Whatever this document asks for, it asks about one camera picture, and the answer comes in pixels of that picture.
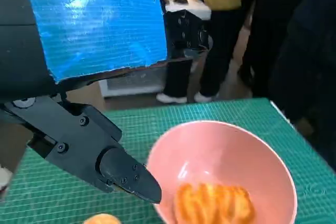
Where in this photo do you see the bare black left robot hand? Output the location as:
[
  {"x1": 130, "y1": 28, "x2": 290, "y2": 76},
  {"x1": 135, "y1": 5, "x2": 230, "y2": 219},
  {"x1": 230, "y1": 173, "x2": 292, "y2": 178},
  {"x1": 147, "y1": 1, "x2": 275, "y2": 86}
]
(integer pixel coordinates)
[{"x1": 0, "y1": 0, "x2": 213, "y2": 205}]

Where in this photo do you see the pink bowl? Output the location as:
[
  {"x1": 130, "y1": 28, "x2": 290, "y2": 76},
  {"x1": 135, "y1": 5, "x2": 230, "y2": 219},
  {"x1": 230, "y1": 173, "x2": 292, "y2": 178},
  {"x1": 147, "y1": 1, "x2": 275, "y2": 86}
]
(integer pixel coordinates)
[{"x1": 145, "y1": 120, "x2": 299, "y2": 224}]

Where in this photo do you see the round bread bun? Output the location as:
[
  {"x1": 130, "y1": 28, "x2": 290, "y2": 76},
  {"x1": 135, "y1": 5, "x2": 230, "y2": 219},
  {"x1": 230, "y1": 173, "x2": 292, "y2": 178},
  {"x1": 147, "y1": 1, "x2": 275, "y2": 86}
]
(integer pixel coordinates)
[{"x1": 83, "y1": 213, "x2": 122, "y2": 224}]

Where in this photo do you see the braided rectangular bread loaf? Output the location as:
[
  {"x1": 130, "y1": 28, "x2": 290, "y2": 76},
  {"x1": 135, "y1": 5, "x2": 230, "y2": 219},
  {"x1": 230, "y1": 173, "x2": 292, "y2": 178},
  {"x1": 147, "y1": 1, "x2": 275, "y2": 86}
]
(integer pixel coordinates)
[{"x1": 174, "y1": 182, "x2": 256, "y2": 224}]

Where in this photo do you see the white mesh cabinet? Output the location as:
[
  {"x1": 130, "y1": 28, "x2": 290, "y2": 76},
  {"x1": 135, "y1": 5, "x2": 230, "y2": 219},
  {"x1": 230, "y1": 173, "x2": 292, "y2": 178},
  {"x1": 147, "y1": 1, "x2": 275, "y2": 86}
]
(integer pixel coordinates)
[{"x1": 98, "y1": 58, "x2": 171, "y2": 98}]

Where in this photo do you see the green cutting mat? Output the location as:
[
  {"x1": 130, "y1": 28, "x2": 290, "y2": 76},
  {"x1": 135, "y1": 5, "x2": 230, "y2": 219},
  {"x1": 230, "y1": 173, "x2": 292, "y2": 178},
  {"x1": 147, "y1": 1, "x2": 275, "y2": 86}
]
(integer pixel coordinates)
[{"x1": 0, "y1": 97, "x2": 336, "y2": 224}]

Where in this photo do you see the white desk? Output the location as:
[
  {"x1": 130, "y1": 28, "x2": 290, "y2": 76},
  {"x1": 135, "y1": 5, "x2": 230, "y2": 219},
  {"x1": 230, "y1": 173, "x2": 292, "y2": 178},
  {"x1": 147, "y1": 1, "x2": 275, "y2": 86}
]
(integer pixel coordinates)
[{"x1": 157, "y1": 0, "x2": 212, "y2": 22}]

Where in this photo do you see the person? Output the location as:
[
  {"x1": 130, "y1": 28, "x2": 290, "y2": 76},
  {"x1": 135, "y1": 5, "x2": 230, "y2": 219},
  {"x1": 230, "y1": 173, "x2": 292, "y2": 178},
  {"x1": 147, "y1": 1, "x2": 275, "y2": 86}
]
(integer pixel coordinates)
[
  {"x1": 0, "y1": 166, "x2": 14, "y2": 193},
  {"x1": 156, "y1": 0, "x2": 259, "y2": 104},
  {"x1": 237, "y1": 0, "x2": 336, "y2": 164}
]

